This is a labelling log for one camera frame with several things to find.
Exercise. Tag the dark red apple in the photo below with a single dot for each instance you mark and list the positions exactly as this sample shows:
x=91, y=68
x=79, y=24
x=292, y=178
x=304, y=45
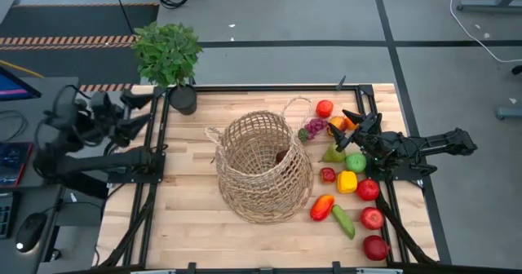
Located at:
x=375, y=247

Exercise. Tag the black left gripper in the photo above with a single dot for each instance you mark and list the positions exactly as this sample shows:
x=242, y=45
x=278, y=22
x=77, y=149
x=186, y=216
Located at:
x=106, y=115

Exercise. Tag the yellow bell pepper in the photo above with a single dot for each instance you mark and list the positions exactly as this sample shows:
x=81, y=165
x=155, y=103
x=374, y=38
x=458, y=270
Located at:
x=347, y=182

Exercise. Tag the red tomato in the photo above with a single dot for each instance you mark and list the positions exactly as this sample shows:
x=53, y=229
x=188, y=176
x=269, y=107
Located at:
x=324, y=108

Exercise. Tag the black chair caster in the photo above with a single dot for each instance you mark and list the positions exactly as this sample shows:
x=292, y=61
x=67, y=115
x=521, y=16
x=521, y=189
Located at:
x=517, y=69

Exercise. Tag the computer monitor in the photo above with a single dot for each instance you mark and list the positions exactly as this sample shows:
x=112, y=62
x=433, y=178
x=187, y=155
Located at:
x=12, y=88

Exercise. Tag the yellow red peach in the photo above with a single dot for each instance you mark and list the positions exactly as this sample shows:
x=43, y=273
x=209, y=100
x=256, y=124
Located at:
x=337, y=123

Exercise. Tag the green cucumber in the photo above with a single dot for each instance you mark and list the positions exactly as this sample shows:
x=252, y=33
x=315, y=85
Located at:
x=343, y=222

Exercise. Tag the red orange mango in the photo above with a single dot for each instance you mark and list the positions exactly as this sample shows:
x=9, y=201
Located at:
x=322, y=207

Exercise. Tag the black computer mouse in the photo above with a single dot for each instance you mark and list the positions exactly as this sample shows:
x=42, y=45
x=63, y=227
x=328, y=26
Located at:
x=30, y=231

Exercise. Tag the tablet with red case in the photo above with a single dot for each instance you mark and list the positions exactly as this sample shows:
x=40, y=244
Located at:
x=12, y=162

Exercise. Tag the green pear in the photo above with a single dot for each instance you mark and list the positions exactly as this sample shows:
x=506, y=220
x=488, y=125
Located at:
x=333, y=156

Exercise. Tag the green plant in black pot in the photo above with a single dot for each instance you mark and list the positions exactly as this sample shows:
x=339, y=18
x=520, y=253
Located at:
x=167, y=54

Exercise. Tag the purple grape bunch green leaf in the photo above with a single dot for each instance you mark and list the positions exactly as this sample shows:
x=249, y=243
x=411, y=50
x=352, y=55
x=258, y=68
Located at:
x=316, y=126

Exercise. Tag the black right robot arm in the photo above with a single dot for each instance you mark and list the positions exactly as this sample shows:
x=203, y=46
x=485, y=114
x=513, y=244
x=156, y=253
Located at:
x=440, y=141

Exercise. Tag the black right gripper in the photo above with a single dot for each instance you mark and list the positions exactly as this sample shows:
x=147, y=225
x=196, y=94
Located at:
x=373, y=137

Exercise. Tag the black mat with hazard stripes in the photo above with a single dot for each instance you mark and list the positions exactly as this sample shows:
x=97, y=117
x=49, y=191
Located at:
x=73, y=21

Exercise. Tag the orange fruit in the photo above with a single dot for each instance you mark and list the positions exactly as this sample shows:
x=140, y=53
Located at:
x=350, y=124

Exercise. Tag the grey table foot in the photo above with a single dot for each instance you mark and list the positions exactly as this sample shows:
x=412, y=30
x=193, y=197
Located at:
x=510, y=113

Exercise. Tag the black keyboard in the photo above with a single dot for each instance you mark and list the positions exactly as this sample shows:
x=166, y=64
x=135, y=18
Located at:
x=5, y=215

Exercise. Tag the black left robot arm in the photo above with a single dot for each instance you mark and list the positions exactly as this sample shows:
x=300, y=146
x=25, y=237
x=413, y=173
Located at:
x=102, y=162

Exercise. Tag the green apple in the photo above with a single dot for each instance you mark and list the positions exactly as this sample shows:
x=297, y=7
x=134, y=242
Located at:
x=356, y=162

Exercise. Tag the dark grey desk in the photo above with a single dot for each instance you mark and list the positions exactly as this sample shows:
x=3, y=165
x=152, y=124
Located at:
x=41, y=200

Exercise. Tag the dark red plum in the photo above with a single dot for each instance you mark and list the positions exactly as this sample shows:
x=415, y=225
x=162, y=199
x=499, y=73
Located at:
x=281, y=156

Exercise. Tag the black aluminium frame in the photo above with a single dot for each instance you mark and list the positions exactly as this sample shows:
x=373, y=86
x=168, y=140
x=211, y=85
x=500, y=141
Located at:
x=261, y=88

